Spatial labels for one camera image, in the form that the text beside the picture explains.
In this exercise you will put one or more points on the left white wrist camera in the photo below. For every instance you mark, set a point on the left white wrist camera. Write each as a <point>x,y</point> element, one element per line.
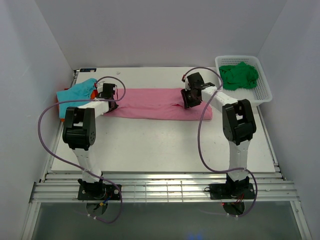
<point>100,86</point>

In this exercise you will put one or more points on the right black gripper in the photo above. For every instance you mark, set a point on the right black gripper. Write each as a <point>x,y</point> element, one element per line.
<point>187,103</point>

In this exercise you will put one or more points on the orange folded t shirt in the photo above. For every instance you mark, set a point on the orange folded t shirt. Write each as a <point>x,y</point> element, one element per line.
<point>78,95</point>

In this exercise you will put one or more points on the white plastic basket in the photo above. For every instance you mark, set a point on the white plastic basket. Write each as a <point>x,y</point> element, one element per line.
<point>258,95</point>

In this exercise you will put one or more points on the cyan folded t shirt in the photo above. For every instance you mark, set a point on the cyan folded t shirt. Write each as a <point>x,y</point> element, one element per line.
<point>86,85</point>

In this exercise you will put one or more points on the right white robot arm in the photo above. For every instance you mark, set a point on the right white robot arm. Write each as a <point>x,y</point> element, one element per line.
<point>238,126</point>

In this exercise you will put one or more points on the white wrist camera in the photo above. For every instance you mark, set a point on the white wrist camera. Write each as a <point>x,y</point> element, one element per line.
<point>100,86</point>
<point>186,83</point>

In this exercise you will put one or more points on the pink t shirt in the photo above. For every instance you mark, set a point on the pink t shirt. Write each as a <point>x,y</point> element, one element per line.
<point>155,104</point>

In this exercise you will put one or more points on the green t shirt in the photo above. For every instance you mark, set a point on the green t shirt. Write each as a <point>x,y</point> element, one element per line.
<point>240,76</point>

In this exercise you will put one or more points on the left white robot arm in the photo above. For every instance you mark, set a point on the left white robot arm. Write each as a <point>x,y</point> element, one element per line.
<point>79,133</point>

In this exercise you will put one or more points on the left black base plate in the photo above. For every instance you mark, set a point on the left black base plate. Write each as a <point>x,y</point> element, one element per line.
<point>112,191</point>

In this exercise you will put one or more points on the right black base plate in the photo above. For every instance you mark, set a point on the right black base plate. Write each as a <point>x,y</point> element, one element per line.
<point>219,191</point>

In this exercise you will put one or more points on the dark label sticker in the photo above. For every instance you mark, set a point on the dark label sticker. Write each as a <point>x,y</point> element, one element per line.
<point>87,70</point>

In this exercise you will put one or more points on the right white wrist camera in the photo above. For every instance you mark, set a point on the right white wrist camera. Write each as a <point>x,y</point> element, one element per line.
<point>186,83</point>

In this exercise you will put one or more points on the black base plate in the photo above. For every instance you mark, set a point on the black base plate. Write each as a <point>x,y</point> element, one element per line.
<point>112,191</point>
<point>219,191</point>

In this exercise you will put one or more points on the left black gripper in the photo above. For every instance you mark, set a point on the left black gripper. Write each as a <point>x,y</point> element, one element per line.
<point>115,107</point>

